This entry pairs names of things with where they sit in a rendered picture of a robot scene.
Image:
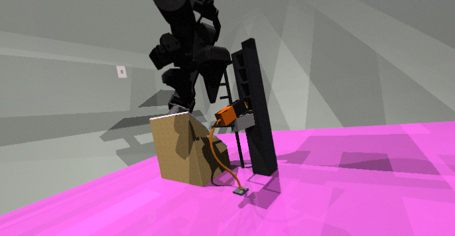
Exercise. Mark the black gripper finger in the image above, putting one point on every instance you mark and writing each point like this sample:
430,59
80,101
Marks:
184,90
212,75

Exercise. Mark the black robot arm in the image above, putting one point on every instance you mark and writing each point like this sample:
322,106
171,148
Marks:
180,15

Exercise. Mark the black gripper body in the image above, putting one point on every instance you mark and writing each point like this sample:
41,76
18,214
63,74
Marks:
199,56

